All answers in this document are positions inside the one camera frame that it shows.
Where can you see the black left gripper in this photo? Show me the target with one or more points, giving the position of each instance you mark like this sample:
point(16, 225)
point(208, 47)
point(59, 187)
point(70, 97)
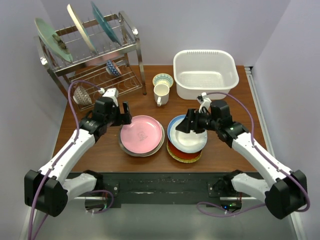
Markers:
point(123, 119)

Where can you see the red plate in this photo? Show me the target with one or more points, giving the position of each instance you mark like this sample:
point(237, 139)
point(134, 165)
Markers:
point(183, 155)

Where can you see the cream rimmed racked plate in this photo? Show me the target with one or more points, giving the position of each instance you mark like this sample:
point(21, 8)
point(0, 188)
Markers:
point(81, 29)

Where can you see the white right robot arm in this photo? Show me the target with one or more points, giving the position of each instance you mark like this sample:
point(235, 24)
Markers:
point(281, 190)

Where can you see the green floral racked plate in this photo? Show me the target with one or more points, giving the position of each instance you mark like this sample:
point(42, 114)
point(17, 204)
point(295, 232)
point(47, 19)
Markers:
point(52, 40)

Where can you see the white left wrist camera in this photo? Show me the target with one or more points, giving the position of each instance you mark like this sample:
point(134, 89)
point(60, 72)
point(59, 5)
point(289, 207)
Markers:
point(110, 93)

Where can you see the grey reindeer plate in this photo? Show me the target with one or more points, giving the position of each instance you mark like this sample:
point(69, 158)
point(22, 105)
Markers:
point(130, 151)

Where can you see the yellow woven rim plate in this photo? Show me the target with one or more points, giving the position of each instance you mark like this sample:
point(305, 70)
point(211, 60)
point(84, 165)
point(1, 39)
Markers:
point(181, 160)

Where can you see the cream ceramic mug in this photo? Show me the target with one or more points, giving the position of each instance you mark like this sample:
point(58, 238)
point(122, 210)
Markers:
point(161, 94)

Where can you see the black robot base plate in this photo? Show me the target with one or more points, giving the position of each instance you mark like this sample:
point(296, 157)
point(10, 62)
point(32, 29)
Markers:
point(160, 188)

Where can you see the blue zigzag bowl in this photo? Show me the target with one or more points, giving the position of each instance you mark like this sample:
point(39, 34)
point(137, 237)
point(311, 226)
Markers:
point(113, 69)

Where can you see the steel dish rack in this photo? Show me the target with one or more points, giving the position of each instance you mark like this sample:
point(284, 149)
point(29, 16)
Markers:
point(129, 60)

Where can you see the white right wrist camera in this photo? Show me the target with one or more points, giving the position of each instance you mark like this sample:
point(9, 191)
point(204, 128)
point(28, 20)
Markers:
point(204, 102)

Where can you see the white paper plate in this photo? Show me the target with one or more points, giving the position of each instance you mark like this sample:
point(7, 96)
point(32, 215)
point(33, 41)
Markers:
point(188, 142)

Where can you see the white plastic bin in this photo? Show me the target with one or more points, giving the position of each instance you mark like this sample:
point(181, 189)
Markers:
point(202, 70)

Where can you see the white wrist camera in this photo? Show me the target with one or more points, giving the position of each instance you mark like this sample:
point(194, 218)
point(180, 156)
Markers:
point(110, 93)
point(204, 102)

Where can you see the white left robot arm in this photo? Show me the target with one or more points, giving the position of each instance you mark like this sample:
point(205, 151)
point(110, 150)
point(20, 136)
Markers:
point(48, 189)

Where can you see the teal patterned small bowl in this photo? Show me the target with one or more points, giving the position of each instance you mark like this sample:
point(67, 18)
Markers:
point(163, 78)

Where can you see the teal racked plate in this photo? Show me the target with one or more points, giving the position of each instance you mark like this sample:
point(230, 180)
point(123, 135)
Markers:
point(104, 24)

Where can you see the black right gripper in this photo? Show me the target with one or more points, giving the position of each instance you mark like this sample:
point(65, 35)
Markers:
point(187, 125)

